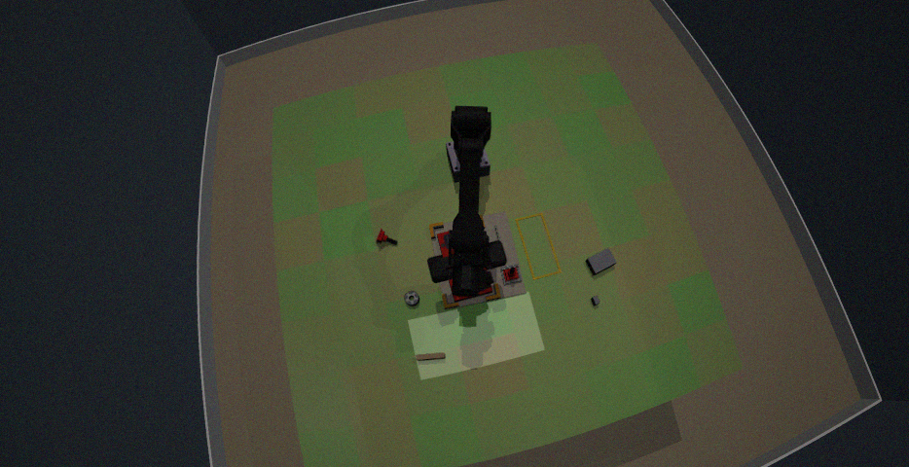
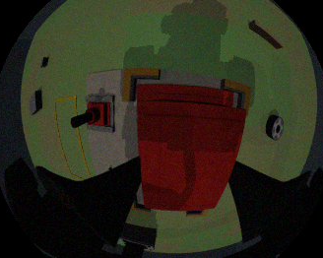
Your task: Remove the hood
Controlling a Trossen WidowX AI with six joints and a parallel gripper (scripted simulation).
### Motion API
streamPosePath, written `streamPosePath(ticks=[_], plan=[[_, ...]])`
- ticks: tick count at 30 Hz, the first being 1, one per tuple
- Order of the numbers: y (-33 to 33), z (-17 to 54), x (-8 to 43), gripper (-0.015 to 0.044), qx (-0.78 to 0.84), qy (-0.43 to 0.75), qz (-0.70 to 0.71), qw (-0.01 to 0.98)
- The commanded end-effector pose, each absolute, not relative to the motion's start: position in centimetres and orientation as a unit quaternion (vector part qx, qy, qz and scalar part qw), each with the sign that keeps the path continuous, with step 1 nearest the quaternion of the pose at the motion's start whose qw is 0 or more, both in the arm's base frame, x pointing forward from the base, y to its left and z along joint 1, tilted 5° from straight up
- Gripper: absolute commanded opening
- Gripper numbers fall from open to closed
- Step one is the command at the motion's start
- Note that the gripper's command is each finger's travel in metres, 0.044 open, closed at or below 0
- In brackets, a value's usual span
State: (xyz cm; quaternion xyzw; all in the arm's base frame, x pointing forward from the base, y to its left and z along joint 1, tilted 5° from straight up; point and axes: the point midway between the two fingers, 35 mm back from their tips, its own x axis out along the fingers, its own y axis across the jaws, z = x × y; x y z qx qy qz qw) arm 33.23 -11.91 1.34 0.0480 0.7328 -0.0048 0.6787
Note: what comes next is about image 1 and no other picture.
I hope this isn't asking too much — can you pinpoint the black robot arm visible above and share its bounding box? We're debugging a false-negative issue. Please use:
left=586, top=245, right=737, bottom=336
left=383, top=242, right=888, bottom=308
left=449, top=106, right=493, bottom=297

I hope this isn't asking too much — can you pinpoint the black toy tyre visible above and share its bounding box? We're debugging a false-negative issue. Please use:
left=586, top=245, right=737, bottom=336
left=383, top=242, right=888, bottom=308
left=404, top=291, right=419, bottom=306

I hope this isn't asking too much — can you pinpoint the brown rectangular block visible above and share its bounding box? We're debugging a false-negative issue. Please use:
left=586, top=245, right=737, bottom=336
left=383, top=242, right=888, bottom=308
left=416, top=352, right=446, bottom=361

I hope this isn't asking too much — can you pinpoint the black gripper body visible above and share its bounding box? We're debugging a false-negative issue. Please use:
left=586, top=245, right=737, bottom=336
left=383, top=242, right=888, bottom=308
left=427, top=240, right=507, bottom=283

